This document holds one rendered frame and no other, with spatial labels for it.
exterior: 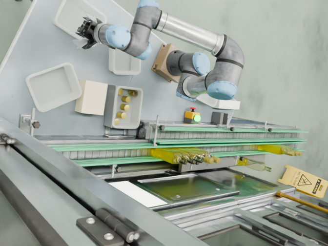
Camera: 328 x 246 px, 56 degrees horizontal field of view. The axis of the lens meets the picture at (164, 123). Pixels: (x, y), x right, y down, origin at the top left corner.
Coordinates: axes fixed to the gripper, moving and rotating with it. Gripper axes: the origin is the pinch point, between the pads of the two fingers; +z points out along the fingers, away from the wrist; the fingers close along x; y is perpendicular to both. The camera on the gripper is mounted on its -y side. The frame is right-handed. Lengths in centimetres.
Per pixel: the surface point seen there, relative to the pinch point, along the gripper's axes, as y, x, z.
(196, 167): -105, 36, 0
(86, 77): -16.7, 16.3, 15.6
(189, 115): -90, 8, 12
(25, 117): 7.1, 43.3, -0.9
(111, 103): -32.5, 22.6, 9.7
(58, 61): -0.6, 15.9, 15.7
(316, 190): -405, 8, 41
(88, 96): -17.9, 24.4, 7.0
